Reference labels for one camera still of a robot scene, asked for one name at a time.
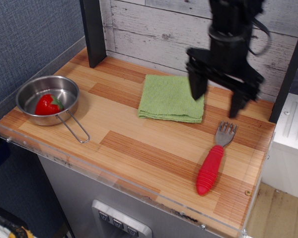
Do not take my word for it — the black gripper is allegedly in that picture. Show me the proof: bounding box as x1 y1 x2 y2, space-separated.
187 38 264 118

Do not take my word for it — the red-handled metal fork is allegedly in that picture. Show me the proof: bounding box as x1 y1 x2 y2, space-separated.
196 121 237 195

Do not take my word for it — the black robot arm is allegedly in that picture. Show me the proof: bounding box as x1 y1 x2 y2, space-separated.
187 0 264 118

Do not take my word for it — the folded green cloth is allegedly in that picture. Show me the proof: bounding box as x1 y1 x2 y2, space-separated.
138 74 204 123

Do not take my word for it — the white cabinet with metal top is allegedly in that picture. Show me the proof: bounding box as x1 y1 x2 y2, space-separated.
262 93 298 197

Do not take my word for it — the clear acrylic table guard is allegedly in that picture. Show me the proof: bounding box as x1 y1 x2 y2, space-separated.
0 50 275 238

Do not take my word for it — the silver dispenser button panel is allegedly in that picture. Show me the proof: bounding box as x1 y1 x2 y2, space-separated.
91 199 153 238

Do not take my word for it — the red toy strawberry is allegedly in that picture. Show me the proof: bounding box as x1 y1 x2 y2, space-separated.
35 94 64 116

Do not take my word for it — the small steel saucepan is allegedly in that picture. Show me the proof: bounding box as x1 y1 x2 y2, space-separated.
15 75 90 143

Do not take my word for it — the yellow and black object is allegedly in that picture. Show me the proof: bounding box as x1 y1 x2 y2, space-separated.
0 216 35 238

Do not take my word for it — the black right frame post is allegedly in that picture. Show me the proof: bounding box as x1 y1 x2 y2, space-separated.
269 41 298 123

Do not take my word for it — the black frame post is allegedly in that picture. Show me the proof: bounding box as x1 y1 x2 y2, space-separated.
79 0 107 68
269 41 298 123

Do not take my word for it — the black left frame post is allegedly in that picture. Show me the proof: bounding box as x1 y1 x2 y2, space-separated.
79 0 107 68

